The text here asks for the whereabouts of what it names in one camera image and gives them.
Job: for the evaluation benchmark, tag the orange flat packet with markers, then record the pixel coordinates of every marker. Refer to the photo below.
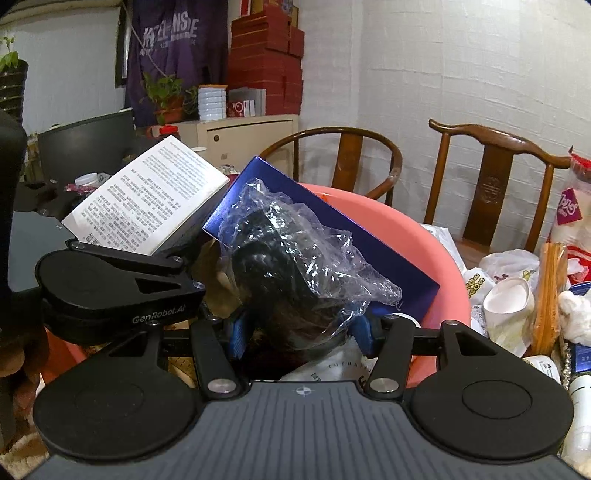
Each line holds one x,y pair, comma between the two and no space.
549,295

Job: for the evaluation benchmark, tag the white paper cup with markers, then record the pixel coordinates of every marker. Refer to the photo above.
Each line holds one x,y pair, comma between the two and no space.
508,309

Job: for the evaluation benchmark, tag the plant in black pot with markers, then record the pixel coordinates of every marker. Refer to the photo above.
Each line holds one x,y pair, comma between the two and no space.
11,87

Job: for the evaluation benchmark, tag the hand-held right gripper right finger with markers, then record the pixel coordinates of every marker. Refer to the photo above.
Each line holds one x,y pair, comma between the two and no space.
367,333

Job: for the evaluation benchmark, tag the small blue box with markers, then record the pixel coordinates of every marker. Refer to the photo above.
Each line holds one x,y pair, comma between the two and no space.
582,359

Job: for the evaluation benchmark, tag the white printed bag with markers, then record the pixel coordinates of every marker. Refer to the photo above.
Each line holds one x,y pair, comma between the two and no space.
323,364

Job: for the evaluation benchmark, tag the cream low cabinet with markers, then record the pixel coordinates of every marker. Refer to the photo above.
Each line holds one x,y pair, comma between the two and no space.
244,138

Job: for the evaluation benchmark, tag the dark flat panel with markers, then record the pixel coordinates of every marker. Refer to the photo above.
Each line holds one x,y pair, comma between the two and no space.
87,138

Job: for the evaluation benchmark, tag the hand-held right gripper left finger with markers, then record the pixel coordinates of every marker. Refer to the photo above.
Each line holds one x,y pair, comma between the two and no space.
238,339

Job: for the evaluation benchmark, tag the stack of red boxes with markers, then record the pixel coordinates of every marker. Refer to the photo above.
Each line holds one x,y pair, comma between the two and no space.
263,60

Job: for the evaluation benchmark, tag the small red and white box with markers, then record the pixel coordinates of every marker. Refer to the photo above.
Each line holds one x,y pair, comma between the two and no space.
247,104

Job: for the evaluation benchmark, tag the plastic bag of paper cups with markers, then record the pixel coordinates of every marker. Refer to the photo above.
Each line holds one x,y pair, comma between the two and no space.
572,207

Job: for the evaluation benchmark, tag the small white jar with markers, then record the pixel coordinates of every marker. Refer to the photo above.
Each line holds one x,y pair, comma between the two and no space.
92,180

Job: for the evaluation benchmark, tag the small bottle with red cap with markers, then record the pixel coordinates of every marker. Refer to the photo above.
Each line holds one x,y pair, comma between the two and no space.
168,131

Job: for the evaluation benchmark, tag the white ribbed canister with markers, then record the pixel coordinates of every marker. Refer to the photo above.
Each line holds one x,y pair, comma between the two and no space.
212,102

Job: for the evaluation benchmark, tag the large white printed box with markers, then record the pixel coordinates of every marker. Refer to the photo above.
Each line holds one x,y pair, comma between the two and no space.
147,198

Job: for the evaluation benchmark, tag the clear plastic bag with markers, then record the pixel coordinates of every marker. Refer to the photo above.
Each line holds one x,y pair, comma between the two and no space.
286,258

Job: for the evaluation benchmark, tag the floral cloth covered desktop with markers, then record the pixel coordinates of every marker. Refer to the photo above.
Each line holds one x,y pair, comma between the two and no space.
23,450

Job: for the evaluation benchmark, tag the straight-back wooden chair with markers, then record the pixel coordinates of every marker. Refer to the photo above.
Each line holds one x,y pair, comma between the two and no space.
494,184

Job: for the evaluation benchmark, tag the white plastic bottle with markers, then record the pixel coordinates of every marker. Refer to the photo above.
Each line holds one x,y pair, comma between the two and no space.
579,415

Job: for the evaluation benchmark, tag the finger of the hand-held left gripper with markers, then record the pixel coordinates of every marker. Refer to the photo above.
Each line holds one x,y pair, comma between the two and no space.
124,258

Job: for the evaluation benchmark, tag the potted green plant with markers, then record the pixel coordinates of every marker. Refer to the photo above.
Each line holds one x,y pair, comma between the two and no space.
166,97

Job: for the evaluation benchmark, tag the purple hanging garment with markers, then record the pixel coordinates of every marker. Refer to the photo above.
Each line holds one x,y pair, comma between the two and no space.
175,41

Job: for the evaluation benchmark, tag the round-back wooden chair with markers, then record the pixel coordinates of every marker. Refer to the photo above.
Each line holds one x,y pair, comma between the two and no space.
351,152

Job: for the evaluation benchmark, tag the white plastic bag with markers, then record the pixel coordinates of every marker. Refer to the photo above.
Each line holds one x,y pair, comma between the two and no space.
508,265

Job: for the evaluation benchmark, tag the crumpled white tissue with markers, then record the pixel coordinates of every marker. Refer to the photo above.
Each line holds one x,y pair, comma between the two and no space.
577,314

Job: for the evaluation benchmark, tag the pink plastic basin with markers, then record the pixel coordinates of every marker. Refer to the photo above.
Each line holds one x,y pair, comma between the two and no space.
438,295

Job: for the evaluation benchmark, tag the person's left hand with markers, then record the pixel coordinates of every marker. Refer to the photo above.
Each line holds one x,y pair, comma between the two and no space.
27,355

